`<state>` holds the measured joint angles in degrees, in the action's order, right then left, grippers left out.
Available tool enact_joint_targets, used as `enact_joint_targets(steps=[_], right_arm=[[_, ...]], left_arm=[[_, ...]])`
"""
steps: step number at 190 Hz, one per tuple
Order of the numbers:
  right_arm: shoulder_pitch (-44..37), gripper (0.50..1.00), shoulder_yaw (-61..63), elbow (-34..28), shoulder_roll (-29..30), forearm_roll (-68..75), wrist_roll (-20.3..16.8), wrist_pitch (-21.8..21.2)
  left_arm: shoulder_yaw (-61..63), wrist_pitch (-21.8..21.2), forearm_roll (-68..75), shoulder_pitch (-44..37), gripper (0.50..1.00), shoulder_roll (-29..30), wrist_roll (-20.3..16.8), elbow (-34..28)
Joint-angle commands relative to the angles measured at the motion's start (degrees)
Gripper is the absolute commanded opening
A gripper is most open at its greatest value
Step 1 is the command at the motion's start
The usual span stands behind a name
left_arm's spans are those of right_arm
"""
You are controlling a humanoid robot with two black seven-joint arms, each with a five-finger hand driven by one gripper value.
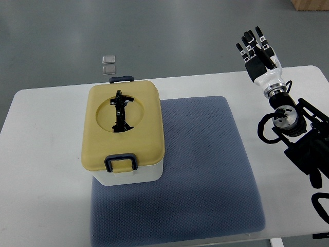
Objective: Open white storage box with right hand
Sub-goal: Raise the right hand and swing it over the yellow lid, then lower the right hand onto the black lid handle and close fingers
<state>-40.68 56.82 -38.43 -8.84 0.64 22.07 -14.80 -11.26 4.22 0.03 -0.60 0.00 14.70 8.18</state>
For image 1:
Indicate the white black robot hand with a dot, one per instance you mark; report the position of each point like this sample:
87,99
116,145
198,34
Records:
261,62

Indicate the yellow box lid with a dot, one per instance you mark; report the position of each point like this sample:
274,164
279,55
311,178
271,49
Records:
122,118

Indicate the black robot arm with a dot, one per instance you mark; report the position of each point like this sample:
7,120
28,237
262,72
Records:
302,128

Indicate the cardboard box corner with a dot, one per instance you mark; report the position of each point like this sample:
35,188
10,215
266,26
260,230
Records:
310,5

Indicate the white storage box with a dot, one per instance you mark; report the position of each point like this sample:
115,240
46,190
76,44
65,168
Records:
139,174

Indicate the blue textured mat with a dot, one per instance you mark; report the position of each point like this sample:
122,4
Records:
207,188

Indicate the upper floor plate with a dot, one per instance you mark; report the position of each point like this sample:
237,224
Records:
108,59

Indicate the white table leg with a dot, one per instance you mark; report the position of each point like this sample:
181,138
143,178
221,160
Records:
276,242

